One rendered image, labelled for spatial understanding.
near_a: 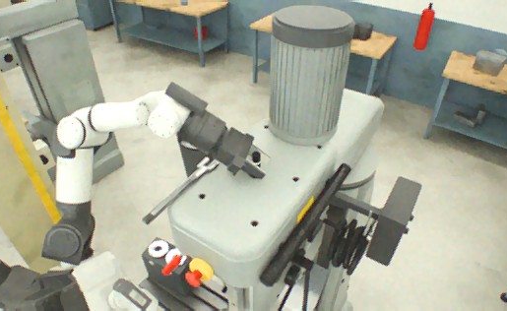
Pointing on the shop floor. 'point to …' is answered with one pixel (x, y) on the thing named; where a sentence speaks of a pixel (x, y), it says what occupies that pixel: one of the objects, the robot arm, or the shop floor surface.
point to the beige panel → (11, 166)
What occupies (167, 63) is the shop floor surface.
